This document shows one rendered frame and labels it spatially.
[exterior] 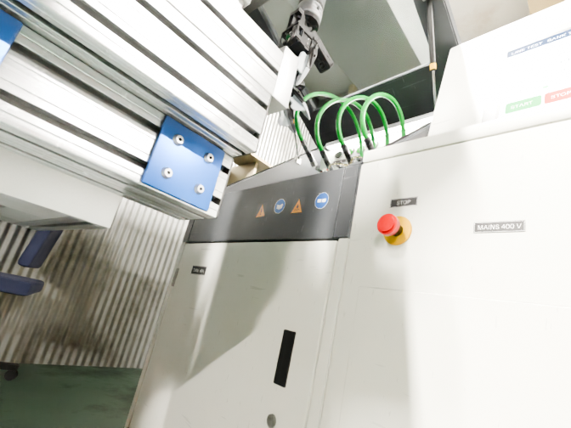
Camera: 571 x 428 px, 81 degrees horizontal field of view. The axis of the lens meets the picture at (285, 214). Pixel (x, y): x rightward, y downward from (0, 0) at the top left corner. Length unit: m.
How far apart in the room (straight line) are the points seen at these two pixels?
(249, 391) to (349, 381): 0.25
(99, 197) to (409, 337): 0.46
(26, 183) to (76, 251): 2.37
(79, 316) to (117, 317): 0.27
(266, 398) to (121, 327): 2.36
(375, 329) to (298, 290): 0.19
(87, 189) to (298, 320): 0.44
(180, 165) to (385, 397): 0.43
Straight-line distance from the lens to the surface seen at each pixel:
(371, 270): 0.60
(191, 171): 0.42
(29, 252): 2.25
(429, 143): 0.65
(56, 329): 2.86
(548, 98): 0.96
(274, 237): 0.80
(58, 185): 0.46
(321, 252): 0.68
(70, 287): 2.83
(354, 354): 0.60
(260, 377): 0.75
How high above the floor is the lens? 0.62
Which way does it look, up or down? 17 degrees up
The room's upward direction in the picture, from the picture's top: 13 degrees clockwise
